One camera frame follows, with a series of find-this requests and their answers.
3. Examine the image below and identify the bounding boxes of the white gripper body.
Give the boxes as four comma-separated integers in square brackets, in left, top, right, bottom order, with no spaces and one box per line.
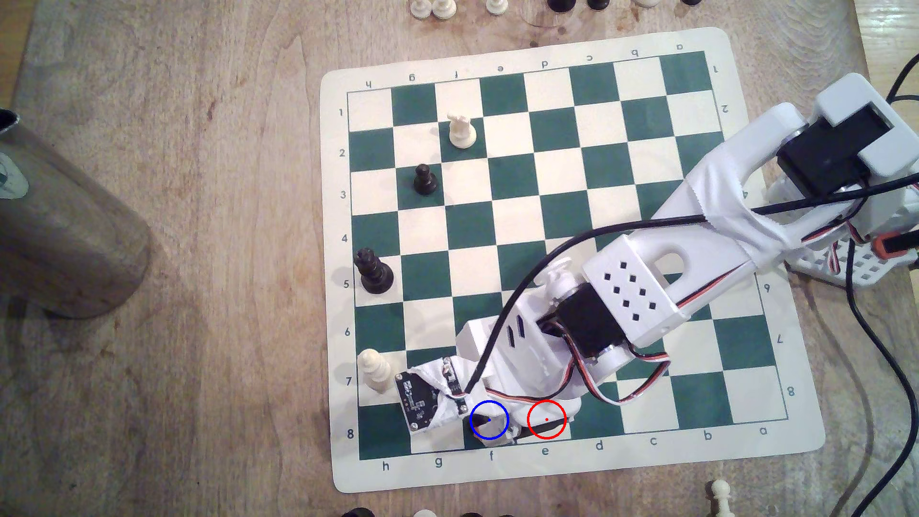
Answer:
[456,286,587,403]

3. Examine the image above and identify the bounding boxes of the white lattice robot base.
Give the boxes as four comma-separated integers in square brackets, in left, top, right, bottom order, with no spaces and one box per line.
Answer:
[764,180,919,290]

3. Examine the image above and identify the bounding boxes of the tall white chess piece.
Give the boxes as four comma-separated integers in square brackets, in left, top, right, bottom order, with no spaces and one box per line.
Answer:
[358,348,397,393]

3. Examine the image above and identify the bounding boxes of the black chess queen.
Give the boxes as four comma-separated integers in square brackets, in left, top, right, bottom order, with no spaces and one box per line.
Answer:
[356,247,395,294]

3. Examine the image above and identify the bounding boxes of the green and cream chess mat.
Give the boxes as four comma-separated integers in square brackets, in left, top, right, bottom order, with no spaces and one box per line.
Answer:
[319,26,827,494]

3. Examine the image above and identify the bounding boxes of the white chess knight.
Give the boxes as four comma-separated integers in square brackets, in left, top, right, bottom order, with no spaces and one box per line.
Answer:
[447,111,479,150]

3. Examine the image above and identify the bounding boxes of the orange clamp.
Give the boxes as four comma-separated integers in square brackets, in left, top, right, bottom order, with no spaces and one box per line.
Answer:
[872,231,919,261]

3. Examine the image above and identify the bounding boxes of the taped gripper camera board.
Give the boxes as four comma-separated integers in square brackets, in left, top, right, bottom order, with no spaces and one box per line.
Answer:
[394,356,469,435]

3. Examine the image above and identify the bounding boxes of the red white black servo wires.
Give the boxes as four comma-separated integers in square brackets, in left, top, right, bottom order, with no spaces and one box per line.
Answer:
[556,326,674,409]

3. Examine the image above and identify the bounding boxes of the black camera cable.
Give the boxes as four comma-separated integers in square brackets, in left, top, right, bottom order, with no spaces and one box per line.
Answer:
[459,172,919,396]

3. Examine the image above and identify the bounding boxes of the black base cable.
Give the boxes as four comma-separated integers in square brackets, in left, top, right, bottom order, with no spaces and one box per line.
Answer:
[840,54,919,517]

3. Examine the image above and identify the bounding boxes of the brown cylindrical post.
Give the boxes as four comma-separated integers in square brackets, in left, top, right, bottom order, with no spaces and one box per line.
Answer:
[0,108,153,320]

